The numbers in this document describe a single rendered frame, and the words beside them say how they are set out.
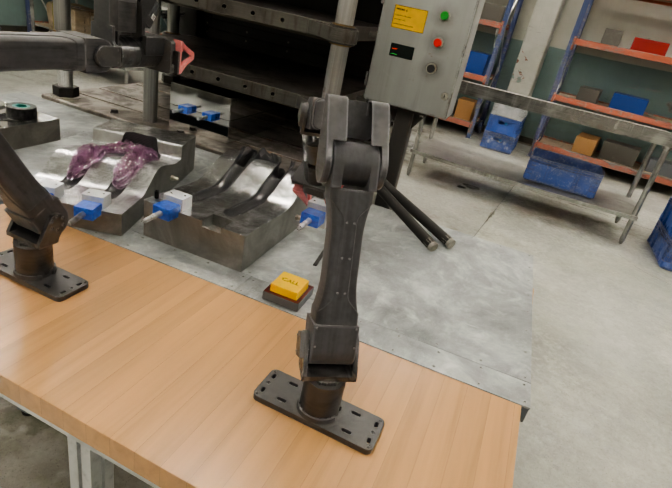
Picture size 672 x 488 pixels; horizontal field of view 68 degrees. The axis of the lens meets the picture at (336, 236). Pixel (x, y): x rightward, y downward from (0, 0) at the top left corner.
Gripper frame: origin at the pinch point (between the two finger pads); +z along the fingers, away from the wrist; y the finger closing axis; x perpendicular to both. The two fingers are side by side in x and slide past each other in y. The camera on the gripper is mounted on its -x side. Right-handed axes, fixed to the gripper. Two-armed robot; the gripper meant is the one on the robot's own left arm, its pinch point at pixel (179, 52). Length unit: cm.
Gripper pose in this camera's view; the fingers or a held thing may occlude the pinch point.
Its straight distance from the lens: 121.6
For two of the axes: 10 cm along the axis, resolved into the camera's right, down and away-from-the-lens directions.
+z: 3.8, -3.2, 8.7
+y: -9.0, -3.3, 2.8
